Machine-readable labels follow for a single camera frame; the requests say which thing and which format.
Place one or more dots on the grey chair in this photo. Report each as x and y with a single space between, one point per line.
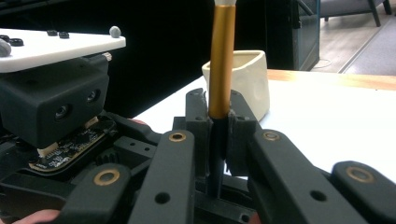
342 6

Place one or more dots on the gold black makeup brush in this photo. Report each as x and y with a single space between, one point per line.
221 62

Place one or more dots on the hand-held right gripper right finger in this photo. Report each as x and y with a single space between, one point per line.
241 130

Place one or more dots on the cream square cup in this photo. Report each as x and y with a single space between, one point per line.
249 84

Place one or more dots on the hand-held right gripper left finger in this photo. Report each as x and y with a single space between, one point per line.
200 124

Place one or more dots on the dark cabinet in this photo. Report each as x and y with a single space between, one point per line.
306 37

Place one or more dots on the wooden table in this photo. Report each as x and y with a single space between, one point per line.
342 79

